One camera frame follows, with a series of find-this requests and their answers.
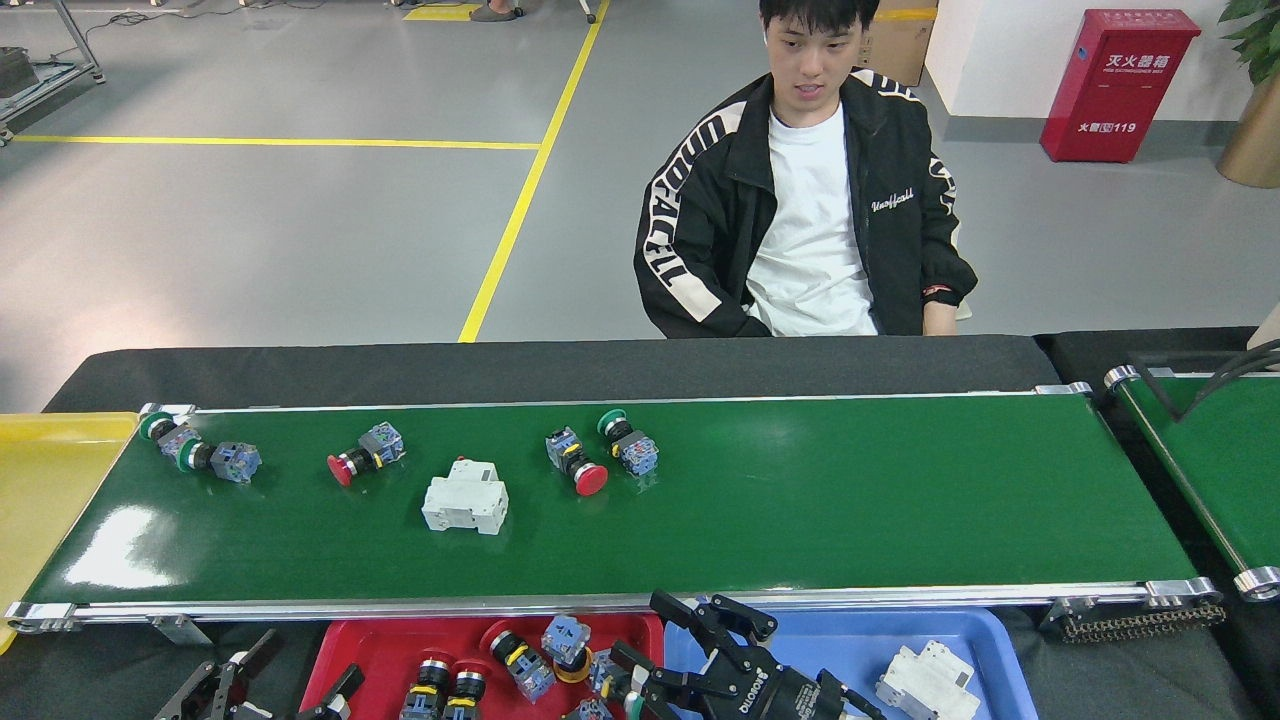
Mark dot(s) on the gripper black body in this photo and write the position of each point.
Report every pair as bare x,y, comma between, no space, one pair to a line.
770,695

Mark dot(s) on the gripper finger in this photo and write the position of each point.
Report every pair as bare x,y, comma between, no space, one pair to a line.
670,690
340,700
725,625
215,690

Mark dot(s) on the green push button switch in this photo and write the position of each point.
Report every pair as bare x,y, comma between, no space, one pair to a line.
590,711
603,670
637,452
235,462
170,435

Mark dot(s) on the yellow push button switch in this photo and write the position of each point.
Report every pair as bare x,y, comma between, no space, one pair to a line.
565,635

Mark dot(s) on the white circuit breaker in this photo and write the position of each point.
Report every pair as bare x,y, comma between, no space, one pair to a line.
925,685
465,497

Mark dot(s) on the red mushroom button switch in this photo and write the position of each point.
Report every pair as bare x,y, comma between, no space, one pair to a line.
380,443

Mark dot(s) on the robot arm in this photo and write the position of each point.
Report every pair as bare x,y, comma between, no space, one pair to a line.
855,710

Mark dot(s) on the red plastic tray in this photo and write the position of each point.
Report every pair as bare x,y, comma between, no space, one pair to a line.
380,660

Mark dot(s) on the blue plastic tray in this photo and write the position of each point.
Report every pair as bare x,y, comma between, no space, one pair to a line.
850,640

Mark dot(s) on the green conveyor belt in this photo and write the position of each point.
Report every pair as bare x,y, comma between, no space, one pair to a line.
1220,470
850,500

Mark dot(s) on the yellow plastic tray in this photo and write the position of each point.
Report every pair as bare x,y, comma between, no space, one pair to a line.
45,500

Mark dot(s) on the black table cloth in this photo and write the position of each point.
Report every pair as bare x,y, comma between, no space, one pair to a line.
1070,350
300,375

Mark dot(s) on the brown cardboard box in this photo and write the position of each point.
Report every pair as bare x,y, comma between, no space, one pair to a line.
900,50

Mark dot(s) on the silver metal rack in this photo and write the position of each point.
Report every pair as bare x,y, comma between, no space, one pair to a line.
45,85

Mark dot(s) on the dark grey equipment box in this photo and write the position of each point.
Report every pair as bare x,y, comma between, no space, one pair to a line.
15,72

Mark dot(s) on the bystander person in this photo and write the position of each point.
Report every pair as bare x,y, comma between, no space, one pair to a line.
492,12

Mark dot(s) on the red fire extinguisher box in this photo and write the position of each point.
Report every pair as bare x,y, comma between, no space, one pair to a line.
1120,90

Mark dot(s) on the potted plant gold planter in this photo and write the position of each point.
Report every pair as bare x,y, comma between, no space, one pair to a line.
1250,140

